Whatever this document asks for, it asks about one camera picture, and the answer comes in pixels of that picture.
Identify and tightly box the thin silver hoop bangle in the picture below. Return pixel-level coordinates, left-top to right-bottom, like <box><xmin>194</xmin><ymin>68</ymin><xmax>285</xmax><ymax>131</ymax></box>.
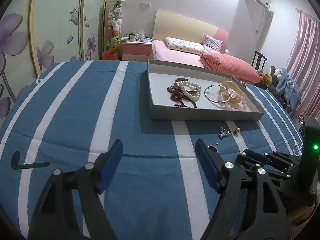
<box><xmin>203</xmin><ymin>84</ymin><xmax>231</xmax><ymax>103</ymax></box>

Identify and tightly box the yellow bangle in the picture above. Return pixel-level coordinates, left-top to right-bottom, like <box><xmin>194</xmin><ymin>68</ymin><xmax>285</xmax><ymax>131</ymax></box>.
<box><xmin>219</xmin><ymin>80</ymin><xmax>243</xmax><ymax>104</ymax></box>

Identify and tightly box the white pearl bracelet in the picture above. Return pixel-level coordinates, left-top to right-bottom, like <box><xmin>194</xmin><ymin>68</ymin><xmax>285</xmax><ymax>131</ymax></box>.
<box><xmin>179</xmin><ymin>80</ymin><xmax>202</xmax><ymax>102</ymax></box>

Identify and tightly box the silver cuff bracelet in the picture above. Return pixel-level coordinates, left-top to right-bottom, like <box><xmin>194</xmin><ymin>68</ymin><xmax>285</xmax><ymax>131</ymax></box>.
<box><xmin>175</xmin><ymin>77</ymin><xmax>198</xmax><ymax>98</ymax></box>

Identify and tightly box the small pearl stud earring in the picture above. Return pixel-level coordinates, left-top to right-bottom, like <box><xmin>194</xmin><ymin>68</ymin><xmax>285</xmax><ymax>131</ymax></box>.
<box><xmin>233</xmin><ymin>127</ymin><xmax>241</xmax><ymax>134</ymax></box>

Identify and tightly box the pearl cluster earring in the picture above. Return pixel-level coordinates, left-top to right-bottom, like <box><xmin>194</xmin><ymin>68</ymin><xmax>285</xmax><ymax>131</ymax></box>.
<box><xmin>219</xmin><ymin>127</ymin><xmax>230</xmax><ymax>139</ymax></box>

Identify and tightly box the blue clothing pile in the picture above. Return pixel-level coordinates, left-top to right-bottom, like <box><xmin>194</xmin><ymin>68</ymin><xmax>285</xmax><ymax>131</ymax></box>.
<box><xmin>266</xmin><ymin>66</ymin><xmax>301</xmax><ymax>117</ymax></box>

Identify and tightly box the folded salmon duvet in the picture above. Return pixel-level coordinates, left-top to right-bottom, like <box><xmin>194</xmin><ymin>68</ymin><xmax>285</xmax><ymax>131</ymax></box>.
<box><xmin>200</xmin><ymin>53</ymin><xmax>261</xmax><ymax>85</ymax></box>

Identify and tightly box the dark wooden chair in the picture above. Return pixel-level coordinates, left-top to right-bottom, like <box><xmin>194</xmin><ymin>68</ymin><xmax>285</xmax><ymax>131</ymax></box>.
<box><xmin>251</xmin><ymin>50</ymin><xmax>267</xmax><ymax>70</ymax></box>

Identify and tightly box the grey shallow tray box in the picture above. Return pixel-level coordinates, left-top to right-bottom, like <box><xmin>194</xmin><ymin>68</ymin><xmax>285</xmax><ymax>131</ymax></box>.
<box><xmin>147</xmin><ymin>60</ymin><xmax>265</xmax><ymax>121</ymax></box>

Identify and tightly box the blue white striped cloth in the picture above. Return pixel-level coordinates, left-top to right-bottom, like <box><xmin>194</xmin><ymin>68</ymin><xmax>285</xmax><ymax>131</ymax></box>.
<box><xmin>1</xmin><ymin>61</ymin><xmax>302</xmax><ymax>239</ymax></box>

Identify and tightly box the pink curtain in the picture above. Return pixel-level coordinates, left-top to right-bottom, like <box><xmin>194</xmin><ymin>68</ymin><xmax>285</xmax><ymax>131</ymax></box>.
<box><xmin>287</xmin><ymin>11</ymin><xmax>320</xmax><ymax>120</ymax></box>

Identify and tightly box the purple patterned pillow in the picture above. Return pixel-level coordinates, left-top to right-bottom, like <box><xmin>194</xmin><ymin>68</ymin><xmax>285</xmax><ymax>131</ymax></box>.
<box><xmin>202</xmin><ymin>34</ymin><xmax>223</xmax><ymax>53</ymax></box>

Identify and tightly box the white patterned pillow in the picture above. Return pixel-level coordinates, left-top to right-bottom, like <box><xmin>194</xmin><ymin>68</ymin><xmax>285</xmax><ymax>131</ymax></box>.
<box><xmin>164</xmin><ymin>37</ymin><xmax>208</xmax><ymax>55</ymax></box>

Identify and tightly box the pink bed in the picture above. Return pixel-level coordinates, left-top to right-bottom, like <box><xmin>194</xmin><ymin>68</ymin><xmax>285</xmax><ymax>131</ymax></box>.
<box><xmin>149</xmin><ymin>40</ymin><xmax>204</xmax><ymax>68</ymax></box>

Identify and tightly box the beige pink headboard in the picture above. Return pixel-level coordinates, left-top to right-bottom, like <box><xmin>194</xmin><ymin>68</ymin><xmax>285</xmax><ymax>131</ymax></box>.
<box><xmin>152</xmin><ymin>11</ymin><xmax>229</xmax><ymax>54</ymax></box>

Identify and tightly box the pink beige nightstand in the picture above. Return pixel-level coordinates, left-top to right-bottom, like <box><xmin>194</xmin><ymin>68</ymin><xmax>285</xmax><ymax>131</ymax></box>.
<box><xmin>122</xmin><ymin>42</ymin><xmax>152</xmax><ymax>62</ymax></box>

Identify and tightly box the red waste basket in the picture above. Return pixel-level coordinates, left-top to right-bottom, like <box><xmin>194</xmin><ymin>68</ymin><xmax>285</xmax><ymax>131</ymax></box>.
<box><xmin>101</xmin><ymin>50</ymin><xmax>119</xmax><ymax>61</ymax></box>

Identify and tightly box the plush toy tower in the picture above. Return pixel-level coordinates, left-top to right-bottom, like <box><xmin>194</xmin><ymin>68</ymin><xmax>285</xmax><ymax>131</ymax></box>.
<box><xmin>107</xmin><ymin>0</ymin><xmax>125</xmax><ymax>51</ymax></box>

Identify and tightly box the floral sliding wardrobe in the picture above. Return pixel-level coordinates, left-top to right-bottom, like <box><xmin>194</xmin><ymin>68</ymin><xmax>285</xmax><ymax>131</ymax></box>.
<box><xmin>1</xmin><ymin>0</ymin><xmax>106</xmax><ymax>119</ymax></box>

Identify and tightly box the pink bead bracelet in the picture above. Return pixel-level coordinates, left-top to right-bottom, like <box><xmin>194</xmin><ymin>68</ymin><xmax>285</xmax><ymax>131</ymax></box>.
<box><xmin>216</xmin><ymin>89</ymin><xmax>249</xmax><ymax>112</ymax></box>

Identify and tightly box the dark red bead necklace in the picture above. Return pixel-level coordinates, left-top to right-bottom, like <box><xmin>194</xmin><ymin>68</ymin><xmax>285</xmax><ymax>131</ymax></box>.
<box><xmin>166</xmin><ymin>85</ymin><xmax>198</xmax><ymax>109</ymax></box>

